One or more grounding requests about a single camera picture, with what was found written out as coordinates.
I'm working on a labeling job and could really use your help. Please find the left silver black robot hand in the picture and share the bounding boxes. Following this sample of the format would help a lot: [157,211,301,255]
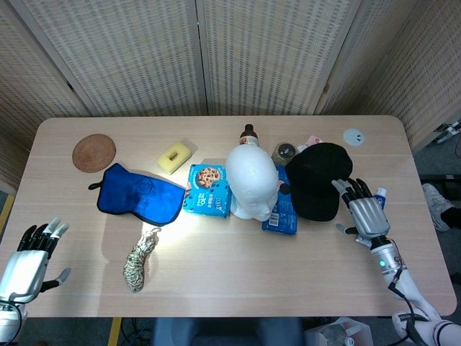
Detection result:
[0,216,72,303]

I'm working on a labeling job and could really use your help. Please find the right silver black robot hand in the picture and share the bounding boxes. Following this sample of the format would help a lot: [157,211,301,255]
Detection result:
[331,177,392,249]

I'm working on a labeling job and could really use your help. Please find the black baseball cap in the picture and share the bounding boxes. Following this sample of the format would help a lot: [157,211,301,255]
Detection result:
[285,142,354,222]

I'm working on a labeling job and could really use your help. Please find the pink wet wipes pack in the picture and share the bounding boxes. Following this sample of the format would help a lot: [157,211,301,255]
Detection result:
[295,135,323,154]

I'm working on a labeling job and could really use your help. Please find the white blue toothpaste tube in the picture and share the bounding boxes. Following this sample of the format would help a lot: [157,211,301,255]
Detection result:
[374,186,388,210]

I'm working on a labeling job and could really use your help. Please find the white sneaker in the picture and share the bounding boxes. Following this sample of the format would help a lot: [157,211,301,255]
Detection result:
[421,182,455,232]

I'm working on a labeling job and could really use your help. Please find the dark blue Oreo box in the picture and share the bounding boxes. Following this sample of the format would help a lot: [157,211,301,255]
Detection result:
[261,165,299,236]

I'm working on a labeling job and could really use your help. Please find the glass jar with dark lid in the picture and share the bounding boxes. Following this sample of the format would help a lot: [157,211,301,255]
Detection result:
[271,141,298,167]

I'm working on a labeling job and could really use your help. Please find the white power strip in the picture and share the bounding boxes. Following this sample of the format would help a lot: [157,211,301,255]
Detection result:
[434,120,461,145]

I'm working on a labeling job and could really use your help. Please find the white foam mannequin head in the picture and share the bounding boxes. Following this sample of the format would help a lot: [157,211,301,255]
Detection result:
[225,144,280,221]

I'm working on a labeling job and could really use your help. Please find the blue towel with black trim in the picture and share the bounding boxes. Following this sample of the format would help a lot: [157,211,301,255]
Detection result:
[88,162,187,228]

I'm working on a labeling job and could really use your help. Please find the round woven rattan coaster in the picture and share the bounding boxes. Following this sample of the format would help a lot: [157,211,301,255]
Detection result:
[71,133,117,174]

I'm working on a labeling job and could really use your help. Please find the brown bottle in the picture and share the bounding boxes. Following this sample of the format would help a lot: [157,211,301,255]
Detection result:
[238,123,260,148]

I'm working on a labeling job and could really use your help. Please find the light blue cookie box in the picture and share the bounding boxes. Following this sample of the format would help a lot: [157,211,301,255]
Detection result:
[182,164,231,219]

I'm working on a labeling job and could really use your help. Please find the blue chair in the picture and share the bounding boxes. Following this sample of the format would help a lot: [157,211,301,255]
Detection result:
[151,316,305,346]

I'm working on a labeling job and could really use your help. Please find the yellow sponge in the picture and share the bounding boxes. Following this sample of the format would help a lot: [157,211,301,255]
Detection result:
[156,141,193,176]

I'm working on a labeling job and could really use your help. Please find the woven folding screen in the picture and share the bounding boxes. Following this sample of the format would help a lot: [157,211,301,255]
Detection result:
[0,0,461,152]

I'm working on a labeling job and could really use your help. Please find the round grey cable grommet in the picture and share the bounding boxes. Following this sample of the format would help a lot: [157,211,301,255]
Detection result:
[342,128,366,147]

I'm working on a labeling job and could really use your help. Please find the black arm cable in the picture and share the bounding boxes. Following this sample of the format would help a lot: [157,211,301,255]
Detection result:
[387,265,433,346]

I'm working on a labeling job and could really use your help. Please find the camouflage rope bundle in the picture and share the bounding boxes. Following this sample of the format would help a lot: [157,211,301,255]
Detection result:
[122,227,161,293]

